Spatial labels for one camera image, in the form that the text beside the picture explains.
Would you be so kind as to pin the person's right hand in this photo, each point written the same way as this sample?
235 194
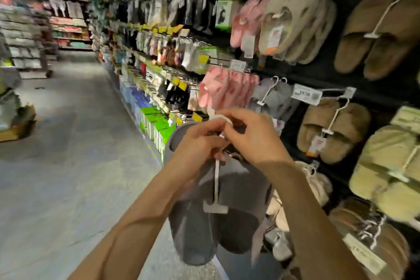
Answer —
259 138

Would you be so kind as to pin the person's left hand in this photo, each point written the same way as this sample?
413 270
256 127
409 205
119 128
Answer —
197 150

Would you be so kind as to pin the wall display of slippers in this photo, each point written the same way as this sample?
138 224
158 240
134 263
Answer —
328 73

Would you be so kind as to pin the person's right forearm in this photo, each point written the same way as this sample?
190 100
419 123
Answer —
315 230

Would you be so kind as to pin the person's left forearm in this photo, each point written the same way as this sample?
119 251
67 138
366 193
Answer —
131 234

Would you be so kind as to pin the row of green white boxes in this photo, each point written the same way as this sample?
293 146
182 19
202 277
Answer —
157 125

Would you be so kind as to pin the grey electronic price label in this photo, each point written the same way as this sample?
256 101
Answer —
306 94
238 66

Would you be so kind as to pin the row of blue garment packets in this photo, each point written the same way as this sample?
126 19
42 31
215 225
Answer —
134 99

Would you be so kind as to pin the small green white box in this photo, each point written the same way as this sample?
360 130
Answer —
224 14

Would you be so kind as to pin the rows of hanging sock packets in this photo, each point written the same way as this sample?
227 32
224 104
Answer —
157 14

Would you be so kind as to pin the beige electronic price label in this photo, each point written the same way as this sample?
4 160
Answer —
407 119

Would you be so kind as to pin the goods on wooden pallet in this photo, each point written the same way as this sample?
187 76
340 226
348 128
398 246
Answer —
13 115

